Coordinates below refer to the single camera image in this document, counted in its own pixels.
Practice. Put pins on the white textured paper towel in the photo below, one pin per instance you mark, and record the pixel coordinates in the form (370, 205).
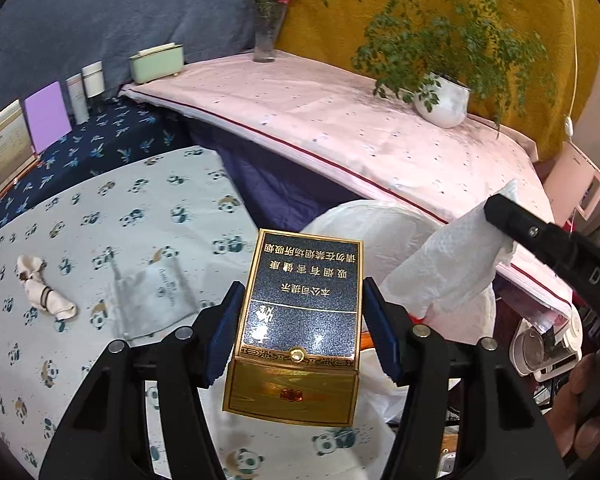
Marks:
(453, 266)

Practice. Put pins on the green plant white pot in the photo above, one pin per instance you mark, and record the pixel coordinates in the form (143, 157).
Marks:
(412, 47)

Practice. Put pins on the mustard yellow cloth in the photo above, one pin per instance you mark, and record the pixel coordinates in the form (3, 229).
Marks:
(331, 33)

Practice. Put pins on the blue grey sofa cover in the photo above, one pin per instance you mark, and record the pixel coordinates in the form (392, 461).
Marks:
(42, 41)

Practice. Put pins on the pink box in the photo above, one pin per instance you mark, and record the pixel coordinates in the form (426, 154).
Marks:
(573, 185)

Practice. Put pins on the grey drawstring pouch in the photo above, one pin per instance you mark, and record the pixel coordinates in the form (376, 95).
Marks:
(151, 300)

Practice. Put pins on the tall white bottle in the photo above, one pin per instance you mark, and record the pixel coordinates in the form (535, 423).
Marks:
(77, 99)

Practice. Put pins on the green tissue box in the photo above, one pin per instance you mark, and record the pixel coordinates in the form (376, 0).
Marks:
(157, 62)

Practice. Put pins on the purple notebook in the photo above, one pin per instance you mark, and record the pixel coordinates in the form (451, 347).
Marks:
(47, 116)

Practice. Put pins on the pink cloth cover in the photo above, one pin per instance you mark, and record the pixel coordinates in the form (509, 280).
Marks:
(327, 119)

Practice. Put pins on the person's right hand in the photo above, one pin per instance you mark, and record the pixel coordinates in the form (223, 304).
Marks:
(573, 420)

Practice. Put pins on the beige cloth roll with bands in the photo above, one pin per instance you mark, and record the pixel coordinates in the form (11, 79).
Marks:
(29, 270)

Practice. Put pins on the panda print table cloth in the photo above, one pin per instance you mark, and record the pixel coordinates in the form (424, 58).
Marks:
(169, 224)

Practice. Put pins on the white jar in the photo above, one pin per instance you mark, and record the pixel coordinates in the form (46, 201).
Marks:
(93, 80)

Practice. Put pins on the glass vase red flowers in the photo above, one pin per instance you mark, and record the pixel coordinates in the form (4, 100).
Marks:
(268, 17)

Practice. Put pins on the dark blue patterned cloth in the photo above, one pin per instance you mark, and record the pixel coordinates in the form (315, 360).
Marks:
(123, 132)

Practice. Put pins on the gold desk calendar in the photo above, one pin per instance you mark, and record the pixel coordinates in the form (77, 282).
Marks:
(17, 153)

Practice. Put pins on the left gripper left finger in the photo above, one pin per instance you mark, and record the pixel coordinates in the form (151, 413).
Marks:
(216, 328)

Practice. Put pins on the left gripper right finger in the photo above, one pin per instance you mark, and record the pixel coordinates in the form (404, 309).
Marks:
(400, 352)

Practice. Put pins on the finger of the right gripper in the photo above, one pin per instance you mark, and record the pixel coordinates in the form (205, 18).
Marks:
(522, 226)

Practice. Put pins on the gold black cigarette box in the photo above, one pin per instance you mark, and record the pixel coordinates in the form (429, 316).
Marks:
(296, 357)

